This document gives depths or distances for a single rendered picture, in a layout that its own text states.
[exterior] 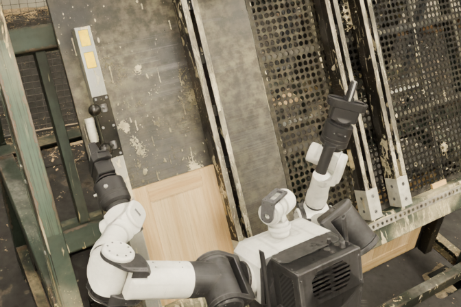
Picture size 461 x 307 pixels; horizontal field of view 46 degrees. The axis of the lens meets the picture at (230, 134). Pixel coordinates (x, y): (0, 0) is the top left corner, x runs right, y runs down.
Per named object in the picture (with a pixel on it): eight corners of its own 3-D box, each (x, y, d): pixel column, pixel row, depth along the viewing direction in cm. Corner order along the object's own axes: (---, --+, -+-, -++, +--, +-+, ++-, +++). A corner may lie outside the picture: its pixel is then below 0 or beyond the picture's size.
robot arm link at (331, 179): (350, 151, 170) (341, 181, 179) (323, 141, 172) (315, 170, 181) (344, 164, 165) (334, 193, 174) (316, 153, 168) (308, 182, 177)
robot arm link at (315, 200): (331, 171, 181) (320, 209, 194) (302, 173, 179) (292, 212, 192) (341, 194, 174) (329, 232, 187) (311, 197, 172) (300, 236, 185)
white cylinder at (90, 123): (83, 119, 172) (89, 143, 173) (85, 118, 170) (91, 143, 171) (92, 116, 174) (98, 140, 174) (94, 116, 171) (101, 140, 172)
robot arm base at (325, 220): (367, 239, 166) (385, 237, 155) (338, 266, 162) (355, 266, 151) (336, 200, 167) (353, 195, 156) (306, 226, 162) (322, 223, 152)
